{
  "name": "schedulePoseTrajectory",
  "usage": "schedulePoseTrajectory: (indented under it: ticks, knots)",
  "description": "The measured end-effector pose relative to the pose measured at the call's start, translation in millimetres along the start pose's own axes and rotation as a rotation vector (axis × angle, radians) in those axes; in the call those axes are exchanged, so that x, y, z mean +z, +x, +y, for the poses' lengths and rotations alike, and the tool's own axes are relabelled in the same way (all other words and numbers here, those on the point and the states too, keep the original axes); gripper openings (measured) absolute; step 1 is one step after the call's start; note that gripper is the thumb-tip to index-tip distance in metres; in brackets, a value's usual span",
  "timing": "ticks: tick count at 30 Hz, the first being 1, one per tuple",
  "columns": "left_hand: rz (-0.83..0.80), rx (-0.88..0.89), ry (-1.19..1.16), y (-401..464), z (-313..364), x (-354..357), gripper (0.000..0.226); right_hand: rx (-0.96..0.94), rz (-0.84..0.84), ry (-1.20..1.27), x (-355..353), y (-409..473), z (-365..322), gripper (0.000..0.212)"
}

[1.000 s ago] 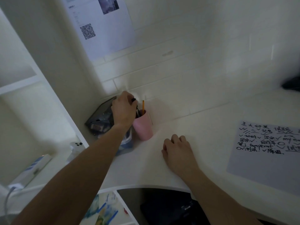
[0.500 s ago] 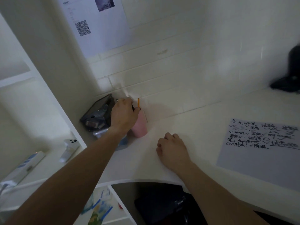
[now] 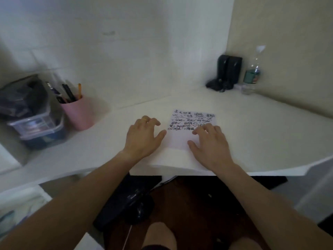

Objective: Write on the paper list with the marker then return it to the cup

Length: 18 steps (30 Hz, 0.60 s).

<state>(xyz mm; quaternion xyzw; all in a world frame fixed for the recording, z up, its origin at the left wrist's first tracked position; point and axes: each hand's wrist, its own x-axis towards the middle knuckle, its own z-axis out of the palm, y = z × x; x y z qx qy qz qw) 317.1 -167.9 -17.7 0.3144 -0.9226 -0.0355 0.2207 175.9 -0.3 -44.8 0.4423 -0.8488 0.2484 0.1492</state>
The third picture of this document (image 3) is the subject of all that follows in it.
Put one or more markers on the person's left hand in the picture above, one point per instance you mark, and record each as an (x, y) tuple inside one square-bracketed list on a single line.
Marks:
[(140, 140)]

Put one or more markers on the person's left leg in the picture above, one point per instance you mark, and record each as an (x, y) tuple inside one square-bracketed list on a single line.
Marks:
[(159, 235)]

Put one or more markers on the person's right thumb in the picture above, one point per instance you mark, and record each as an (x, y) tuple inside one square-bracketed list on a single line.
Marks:
[(193, 148)]

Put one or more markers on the person's right leg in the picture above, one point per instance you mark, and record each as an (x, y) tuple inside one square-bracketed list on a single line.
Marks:
[(245, 244)]

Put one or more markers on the black plastic bag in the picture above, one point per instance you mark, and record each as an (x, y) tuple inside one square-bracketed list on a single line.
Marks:
[(22, 97)]

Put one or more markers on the clear plastic storage box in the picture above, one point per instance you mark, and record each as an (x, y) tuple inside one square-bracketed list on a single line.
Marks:
[(39, 127)]

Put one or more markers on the person's left thumb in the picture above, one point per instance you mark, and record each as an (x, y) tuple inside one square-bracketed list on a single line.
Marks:
[(160, 136)]

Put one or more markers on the person's right hand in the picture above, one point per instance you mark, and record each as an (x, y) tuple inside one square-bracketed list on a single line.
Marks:
[(213, 150)]

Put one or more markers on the dark blue pen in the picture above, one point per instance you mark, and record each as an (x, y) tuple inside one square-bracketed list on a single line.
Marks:
[(56, 93)]

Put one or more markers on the orange pencil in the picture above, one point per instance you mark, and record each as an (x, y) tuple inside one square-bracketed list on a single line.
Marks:
[(79, 91)]

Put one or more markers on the person's leg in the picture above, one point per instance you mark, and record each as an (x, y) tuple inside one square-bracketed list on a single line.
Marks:
[(159, 235), (245, 244)]

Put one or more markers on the clear plastic water bottle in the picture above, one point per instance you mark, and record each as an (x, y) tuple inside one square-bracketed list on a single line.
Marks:
[(251, 75)]

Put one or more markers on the person's right forearm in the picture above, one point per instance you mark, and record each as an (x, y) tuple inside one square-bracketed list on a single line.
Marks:
[(270, 208)]

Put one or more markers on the white handwritten paper sheet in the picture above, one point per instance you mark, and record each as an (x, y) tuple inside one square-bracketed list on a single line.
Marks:
[(179, 137)]

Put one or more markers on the white shelf unit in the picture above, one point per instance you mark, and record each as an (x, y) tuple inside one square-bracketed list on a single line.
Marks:
[(18, 195)]

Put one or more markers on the black pen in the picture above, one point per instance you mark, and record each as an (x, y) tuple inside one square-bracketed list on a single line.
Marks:
[(69, 93)]

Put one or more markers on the person's left forearm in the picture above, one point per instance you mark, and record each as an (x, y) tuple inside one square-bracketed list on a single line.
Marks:
[(70, 205)]

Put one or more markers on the pink pen cup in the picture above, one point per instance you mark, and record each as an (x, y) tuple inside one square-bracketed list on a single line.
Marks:
[(78, 113)]

